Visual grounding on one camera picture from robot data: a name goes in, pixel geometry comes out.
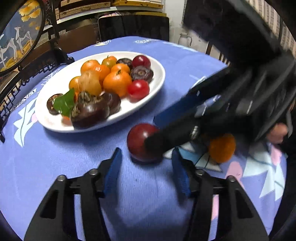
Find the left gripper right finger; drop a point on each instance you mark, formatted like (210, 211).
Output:
(237, 216)

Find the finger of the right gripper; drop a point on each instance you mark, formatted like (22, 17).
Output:
(208, 92)
(173, 133)

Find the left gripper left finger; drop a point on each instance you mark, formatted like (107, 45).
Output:
(54, 219)

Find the large orange mandarin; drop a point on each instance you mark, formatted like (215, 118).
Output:
(117, 82)

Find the dark red plum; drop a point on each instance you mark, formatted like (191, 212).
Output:
(141, 60)

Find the person's right hand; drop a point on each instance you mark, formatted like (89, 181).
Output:
(277, 133)

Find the wooden chair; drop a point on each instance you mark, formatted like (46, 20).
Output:
(212, 51)

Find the striped beige curtain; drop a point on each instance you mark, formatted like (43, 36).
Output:
(275, 23)

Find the white kettle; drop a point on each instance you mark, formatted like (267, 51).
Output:
(185, 40)

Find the orange mandarin beside it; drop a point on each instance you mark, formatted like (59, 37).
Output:
(222, 148)

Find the dark purple mangosteen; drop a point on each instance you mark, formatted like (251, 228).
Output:
(142, 73)

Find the yellowish round fruit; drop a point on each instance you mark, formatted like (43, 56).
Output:
(89, 81)

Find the green leaf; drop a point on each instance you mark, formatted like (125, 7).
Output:
(65, 103)

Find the black monitor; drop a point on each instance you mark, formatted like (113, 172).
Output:
(155, 27)

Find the black carved screen stand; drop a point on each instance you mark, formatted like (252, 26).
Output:
(44, 57)

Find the shelf with wooden frames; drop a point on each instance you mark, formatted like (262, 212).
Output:
(68, 10)

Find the round deer painting screen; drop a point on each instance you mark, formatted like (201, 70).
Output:
(22, 23)

